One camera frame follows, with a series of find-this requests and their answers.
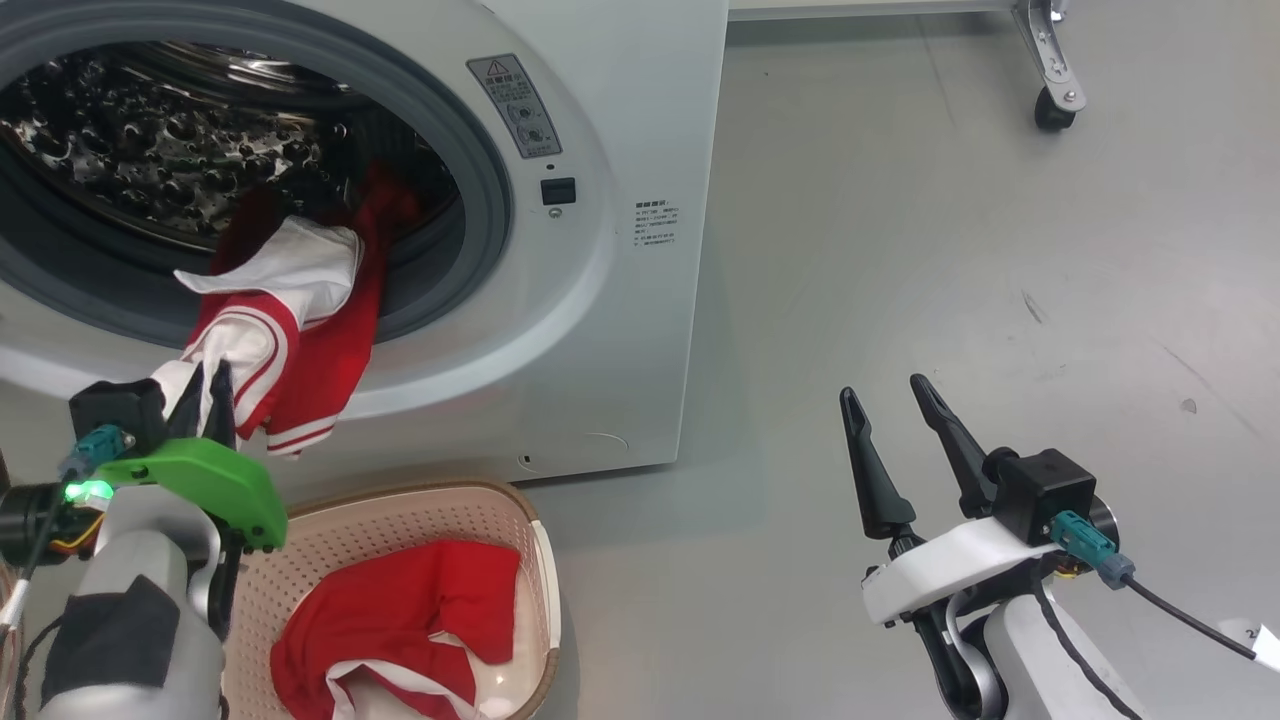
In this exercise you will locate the round white filter cover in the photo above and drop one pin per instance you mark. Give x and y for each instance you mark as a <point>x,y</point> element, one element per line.
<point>600,450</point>

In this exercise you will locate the grey warning sticker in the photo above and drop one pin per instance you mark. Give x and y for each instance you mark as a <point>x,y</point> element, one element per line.
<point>515,105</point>

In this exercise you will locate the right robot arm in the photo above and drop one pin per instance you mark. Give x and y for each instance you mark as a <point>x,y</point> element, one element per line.
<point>1040,670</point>

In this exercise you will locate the cream perforated laundry basket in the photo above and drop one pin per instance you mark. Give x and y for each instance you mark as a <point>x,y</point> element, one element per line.
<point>330,560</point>

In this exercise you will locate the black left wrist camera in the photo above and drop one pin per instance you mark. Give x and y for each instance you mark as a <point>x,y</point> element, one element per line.
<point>115,410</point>

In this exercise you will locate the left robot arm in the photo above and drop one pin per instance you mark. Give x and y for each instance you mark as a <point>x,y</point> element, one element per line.
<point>140,560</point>

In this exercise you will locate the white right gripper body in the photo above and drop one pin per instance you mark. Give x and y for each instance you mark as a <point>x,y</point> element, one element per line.
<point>950,565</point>

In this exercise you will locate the red and white shirt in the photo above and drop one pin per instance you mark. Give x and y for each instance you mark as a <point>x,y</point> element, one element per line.
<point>330,360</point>
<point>400,610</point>

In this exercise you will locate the black door lock socket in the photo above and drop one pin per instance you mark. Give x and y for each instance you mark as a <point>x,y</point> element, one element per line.
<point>559,191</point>

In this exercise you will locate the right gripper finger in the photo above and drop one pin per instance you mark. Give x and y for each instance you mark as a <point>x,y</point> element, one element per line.
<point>955,445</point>
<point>875,480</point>

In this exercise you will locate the black caster wheel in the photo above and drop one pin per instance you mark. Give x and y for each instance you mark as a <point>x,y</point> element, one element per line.
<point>1053,110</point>

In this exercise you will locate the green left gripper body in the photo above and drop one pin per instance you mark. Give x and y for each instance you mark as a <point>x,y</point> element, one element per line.
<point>220,480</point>

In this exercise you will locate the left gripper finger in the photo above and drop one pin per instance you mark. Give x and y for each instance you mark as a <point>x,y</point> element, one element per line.
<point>221,410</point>
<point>190,415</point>

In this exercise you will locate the white front-load washing machine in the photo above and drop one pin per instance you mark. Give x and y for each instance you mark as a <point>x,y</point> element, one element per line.
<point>620,350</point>

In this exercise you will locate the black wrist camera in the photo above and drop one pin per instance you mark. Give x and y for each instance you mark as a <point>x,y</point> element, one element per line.
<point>115,410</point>
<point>1040,490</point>

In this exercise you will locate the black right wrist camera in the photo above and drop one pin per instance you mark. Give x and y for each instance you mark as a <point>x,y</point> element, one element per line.
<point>1040,490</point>

